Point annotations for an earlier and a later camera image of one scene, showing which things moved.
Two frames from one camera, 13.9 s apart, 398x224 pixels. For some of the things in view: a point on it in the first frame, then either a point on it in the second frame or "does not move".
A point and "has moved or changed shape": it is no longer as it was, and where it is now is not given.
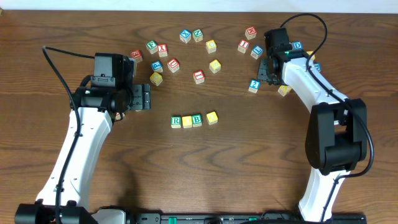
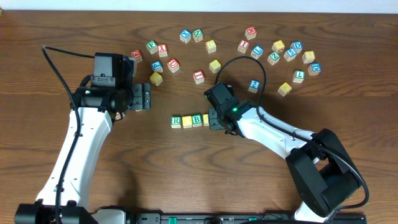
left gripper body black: x=142 y=96 does not move
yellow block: x=187 y=121 does not move
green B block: x=196 y=119 does not move
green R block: x=175 y=122 does not move
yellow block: x=212 y=118 has moved or changed shape
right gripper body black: x=263 y=71 to x=214 y=119
